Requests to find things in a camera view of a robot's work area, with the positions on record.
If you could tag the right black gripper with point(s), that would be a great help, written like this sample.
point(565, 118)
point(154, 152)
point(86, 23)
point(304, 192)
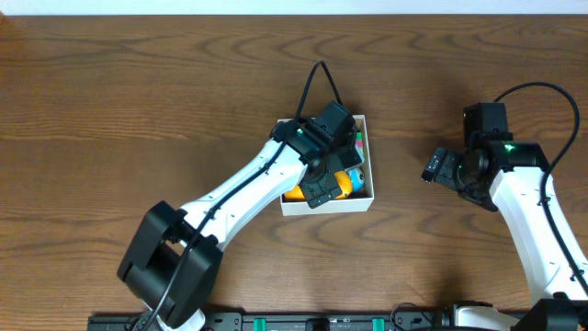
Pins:
point(441, 165)

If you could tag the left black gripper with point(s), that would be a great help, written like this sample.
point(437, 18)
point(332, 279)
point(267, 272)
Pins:
point(322, 190)

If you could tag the orange dinosaur toy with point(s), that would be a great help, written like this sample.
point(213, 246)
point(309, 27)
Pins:
point(343, 180)

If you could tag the white cardboard box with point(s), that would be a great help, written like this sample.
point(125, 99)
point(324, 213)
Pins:
point(357, 202)

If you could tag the blue grey ball toy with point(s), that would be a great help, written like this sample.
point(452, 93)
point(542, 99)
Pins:
point(357, 178)

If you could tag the colourful puzzle cube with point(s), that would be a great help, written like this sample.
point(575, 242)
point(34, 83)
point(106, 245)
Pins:
point(359, 144)

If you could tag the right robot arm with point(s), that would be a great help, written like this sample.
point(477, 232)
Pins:
point(500, 174)

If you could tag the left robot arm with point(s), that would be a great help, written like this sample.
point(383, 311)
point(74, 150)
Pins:
point(174, 258)

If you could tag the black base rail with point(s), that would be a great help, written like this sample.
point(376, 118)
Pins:
point(406, 316)

